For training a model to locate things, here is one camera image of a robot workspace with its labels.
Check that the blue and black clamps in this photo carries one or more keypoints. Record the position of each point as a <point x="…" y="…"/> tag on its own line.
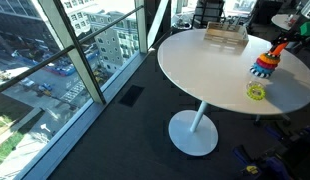
<point x="278" y="163"/>

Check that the slim window mullion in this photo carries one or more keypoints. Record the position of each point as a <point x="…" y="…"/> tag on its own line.
<point x="141" y="26"/>

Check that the black mesh chair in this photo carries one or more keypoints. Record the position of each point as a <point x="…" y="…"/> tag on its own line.
<point x="208" y="11"/>

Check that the dark office chair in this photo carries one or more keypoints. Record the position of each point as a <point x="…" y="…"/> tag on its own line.
<point x="265" y="11"/>

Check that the wooden tray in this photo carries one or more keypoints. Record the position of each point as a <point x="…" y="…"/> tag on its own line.
<point x="225" y="35"/>

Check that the white table pedestal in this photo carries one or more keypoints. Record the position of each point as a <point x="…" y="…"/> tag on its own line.
<point x="193" y="133"/>

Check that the wide window frame post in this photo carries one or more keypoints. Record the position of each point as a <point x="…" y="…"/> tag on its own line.
<point x="75" y="53"/>

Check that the white diagonal beam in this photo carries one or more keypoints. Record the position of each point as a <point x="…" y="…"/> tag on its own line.
<point x="158" y="23"/>

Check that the dark window railing bar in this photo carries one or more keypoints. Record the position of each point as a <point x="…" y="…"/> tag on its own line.
<point x="61" y="55"/>

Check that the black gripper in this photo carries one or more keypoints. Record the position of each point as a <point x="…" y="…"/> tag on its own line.
<point x="303" y="37"/>

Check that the orange stacking peg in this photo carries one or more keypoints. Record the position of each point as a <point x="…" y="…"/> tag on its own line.
<point x="277" y="49"/>

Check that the dark floor vent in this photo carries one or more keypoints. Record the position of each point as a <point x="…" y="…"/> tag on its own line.
<point x="131" y="96"/>

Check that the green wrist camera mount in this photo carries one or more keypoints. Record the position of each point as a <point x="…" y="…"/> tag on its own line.
<point x="308" y="28"/>

